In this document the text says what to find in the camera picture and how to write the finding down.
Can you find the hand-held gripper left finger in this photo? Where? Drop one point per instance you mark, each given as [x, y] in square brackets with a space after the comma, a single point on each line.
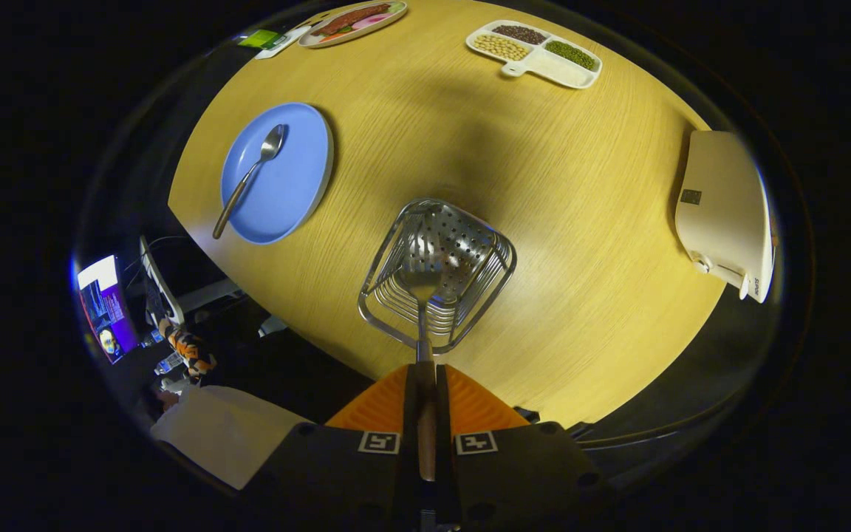
[411, 414]

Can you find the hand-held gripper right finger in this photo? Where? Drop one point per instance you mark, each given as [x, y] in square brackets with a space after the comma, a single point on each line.
[444, 414]

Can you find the white cloth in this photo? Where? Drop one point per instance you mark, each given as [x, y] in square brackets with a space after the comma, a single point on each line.
[226, 436]

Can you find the tiger striped plush toy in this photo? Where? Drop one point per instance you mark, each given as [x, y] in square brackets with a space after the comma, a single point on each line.
[190, 347]

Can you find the blue plate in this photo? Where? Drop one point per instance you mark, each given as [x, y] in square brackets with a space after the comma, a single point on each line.
[292, 185]

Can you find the computer monitor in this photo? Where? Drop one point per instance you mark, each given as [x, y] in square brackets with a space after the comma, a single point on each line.
[104, 310]

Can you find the white toaster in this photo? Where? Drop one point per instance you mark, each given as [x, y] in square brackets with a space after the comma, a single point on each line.
[721, 207]

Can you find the white divided dish of beans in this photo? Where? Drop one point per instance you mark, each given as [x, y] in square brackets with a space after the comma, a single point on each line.
[555, 68]

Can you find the black backdrop cloth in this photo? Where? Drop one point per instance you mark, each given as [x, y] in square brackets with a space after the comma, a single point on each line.
[137, 148]

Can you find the white square coaster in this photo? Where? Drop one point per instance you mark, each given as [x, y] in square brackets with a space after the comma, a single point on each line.
[278, 50]

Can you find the plate of meat and vegetables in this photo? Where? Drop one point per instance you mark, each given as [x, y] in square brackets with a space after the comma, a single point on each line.
[351, 21]

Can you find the green label water bottle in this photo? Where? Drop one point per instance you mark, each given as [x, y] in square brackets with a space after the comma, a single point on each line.
[259, 38]

